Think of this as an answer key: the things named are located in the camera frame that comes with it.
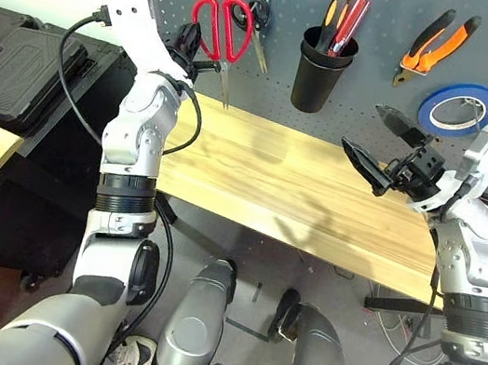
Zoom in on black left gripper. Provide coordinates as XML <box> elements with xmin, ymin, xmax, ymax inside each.
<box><xmin>164</xmin><ymin>19</ymin><xmax>227</xmax><ymax>87</ymax></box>

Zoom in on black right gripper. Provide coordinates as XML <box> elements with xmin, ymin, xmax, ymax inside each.
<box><xmin>332</xmin><ymin>97</ymin><xmax>455</xmax><ymax>208</ymax></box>

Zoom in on red handled scissors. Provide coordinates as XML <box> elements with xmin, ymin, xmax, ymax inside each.
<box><xmin>176</xmin><ymin>0</ymin><xmax>260</xmax><ymax>113</ymax></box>

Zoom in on orange black pliers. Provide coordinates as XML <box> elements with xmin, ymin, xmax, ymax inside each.
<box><xmin>391</xmin><ymin>0</ymin><xmax>483</xmax><ymax>101</ymax></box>

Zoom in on black orange handled screwdriver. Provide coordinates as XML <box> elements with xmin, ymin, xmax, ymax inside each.
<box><xmin>312</xmin><ymin>0</ymin><xmax>353</xmax><ymax>58</ymax></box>

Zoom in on dark grey pegboard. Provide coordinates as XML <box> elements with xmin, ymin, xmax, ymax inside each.
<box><xmin>53</xmin><ymin>0</ymin><xmax>488</xmax><ymax>198</ymax></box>

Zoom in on blue tape roll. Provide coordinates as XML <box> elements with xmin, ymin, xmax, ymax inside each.
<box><xmin>413</xmin><ymin>74</ymin><xmax>488</xmax><ymax>144</ymax></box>

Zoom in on black cup holder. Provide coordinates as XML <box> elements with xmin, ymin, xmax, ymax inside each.
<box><xmin>288</xmin><ymin>23</ymin><xmax>363</xmax><ymax>120</ymax></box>

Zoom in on metal peg hook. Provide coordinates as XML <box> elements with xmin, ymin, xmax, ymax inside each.
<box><xmin>456</xmin><ymin>95</ymin><xmax>488</xmax><ymax>134</ymax></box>

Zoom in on black table foot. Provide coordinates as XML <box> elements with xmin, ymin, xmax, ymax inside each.
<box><xmin>363</xmin><ymin>291</ymin><xmax>445</xmax><ymax>322</ymax></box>

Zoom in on black table leg brace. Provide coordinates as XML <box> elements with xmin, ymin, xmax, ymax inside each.
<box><xmin>149</xmin><ymin>193</ymin><xmax>183</xmax><ymax>228</ymax></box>

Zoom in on large black ribbed case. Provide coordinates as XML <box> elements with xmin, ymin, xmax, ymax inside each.
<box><xmin>0</xmin><ymin>23</ymin><xmax>93</xmax><ymax>140</ymax></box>

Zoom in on silver right robot leg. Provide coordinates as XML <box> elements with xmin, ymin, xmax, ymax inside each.
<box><xmin>263</xmin><ymin>285</ymin><xmax>369</xmax><ymax>365</ymax></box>

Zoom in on silver robot leg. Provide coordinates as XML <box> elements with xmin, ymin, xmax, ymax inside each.
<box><xmin>153</xmin><ymin>250</ymin><xmax>240</xmax><ymax>365</ymax></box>
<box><xmin>263</xmin><ymin>285</ymin><xmax>369</xmax><ymax>365</ymax></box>

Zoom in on silver left robot leg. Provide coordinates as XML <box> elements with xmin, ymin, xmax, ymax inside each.
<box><xmin>153</xmin><ymin>250</ymin><xmax>240</xmax><ymax>365</ymax></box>

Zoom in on grey white sneaker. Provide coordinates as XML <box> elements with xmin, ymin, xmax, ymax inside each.
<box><xmin>105</xmin><ymin>331</ymin><xmax>160</xmax><ymax>365</ymax></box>

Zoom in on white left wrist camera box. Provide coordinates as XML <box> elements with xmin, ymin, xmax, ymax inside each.
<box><xmin>88</xmin><ymin>0</ymin><xmax>201</xmax><ymax>84</ymax></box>

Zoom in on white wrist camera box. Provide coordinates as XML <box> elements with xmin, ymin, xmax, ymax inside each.
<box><xmin>88</xmin><ymin>0</ymin><xmax>201</xmax><ymax>84</ymax></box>
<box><xmin>407</xmin><ymin>117</ymin><xmax>488</xmax><ymax>224</ymax></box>

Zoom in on black handled scissors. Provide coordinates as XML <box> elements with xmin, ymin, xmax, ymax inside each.
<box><xmin>233</xmin><ymin>0</ymin><xmax>282</xmax><ymax>75</ymax></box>

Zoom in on wire pliers holder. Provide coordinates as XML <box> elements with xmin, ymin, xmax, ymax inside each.
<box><xmin>398</xmin><ymin>61</ymin><xmax>431</xmax><ymax>77</ymax></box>

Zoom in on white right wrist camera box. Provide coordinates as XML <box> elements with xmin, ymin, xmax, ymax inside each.
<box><xmin>407</xmin><ymin>117</ymin><xmax>488</xmax><ymax>224</ymax></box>

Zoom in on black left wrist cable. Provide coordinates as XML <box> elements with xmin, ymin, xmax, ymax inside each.
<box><xmin>43</xmin><ymin>2</ymin><xmax>128</xmax><ymax>147</ymax></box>

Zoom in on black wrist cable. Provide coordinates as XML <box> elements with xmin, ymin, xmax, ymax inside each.
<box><xmin>384</xmin><ymin>161</ymin><xmax>480</xmax><ymax>365</ymax></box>
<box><xmin>43</xmin><ymin>2</ymin><xmax>128</xmax><ymax>147</ymax></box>

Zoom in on white floor wires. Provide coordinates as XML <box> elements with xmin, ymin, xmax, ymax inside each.
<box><xmin>359</xmin><ymin>283</ymin><xmax>447</xmax><ymax>365</ymax></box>

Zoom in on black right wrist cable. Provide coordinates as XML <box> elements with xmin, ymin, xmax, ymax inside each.
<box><xmin>384</xmin><ymin>161</ymin><xmax>480</xmax><ymax>365</ymax></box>

